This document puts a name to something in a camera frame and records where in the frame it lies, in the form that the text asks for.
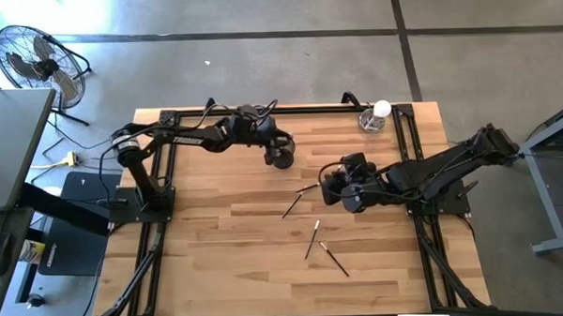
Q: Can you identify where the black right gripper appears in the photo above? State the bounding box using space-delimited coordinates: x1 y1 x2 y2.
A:
319 152 379 207

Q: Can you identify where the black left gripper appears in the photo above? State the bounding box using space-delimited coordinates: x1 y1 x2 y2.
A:
249 115 297 167

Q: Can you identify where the dark marker pair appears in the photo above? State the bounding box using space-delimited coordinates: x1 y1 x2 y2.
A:
303 219 323 261

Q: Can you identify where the white bulb lamp silver base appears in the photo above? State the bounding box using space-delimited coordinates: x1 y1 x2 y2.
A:
358 98 394 135

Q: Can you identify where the yellow white power strip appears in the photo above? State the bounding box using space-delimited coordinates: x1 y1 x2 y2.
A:
55 150 80 168

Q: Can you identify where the grey metal table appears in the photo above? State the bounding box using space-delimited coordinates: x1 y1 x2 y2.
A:
518 98 563 257

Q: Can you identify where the black desk leg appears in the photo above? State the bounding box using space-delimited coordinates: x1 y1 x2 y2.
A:
17 179 113 239

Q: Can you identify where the black computer case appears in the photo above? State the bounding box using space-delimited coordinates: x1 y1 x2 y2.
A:
34 170 127 279

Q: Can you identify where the black floor fan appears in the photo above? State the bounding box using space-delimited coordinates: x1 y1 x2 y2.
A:
0 23 95 130

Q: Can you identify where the grey desk top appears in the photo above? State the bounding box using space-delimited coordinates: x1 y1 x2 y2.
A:
0 87 61 212

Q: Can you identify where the black caster wheel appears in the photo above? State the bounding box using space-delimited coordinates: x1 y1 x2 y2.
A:
25 292 46 309

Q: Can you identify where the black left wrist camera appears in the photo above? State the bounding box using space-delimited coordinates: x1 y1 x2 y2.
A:
235 103 263 128

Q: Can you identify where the black aluminium table frame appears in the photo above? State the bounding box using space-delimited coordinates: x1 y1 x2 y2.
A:
86 98 493 316

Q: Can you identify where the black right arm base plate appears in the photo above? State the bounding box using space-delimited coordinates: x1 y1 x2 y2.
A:
406 178 472 217

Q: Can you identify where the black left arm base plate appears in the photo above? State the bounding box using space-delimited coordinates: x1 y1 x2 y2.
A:
107 184 176 226

